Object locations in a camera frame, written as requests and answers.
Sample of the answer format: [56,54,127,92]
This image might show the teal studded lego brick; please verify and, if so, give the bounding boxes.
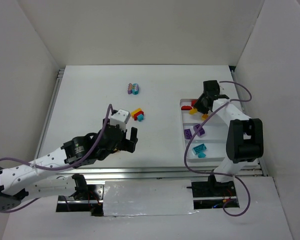
[192,143,207,155]

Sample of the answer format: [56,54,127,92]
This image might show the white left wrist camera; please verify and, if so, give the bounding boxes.
[109,109,131,132]

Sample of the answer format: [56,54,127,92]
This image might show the small teal lego brick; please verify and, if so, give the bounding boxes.
[197,152,206,159]

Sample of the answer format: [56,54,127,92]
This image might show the small yellow lego brick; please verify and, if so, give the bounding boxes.
[201,114,209,121]

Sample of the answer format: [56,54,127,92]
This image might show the red studded lego brick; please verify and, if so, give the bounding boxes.
[191,99,197,107]

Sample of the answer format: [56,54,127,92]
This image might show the pastel flower lego stack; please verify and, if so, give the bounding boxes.
[127,83,140,95]

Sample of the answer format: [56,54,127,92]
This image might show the white sorting tray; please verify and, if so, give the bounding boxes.
[179,109,228,165]

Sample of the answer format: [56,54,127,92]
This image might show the yellow red teal lego stack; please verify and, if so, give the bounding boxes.
[131,108,145,122]

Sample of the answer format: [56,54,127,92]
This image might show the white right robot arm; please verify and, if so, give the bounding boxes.
[194,80,264,184]

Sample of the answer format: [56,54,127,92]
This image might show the aluminium table frame rails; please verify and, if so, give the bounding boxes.
[27,68,269,182]

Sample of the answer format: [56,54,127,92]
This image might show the purple flower lego piece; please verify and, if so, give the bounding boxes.
[193,124,206,137]

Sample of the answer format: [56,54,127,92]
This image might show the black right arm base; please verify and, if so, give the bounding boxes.
[187,180,239,210]

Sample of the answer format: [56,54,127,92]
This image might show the purple studded lego brick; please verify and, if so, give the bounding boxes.
[183,128,193,140]

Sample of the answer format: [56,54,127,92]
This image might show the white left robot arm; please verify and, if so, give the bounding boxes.
[0,123,138,212]

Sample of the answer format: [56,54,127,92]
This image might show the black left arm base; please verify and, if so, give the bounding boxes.
[56,173,105,217]

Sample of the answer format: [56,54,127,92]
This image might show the yellow and teal lego stack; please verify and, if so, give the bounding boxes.
[188,108,198,115]

